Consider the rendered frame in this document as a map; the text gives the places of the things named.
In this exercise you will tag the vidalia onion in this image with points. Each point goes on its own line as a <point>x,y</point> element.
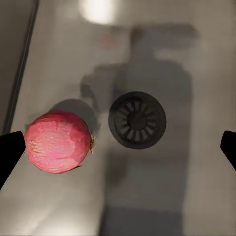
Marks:
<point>58,141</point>

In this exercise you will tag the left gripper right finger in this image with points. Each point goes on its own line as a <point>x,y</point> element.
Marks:
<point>228,146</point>

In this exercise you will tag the drop in sink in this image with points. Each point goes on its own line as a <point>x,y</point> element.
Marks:
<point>91,58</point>

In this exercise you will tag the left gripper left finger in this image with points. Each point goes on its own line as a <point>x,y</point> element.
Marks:
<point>12,147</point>

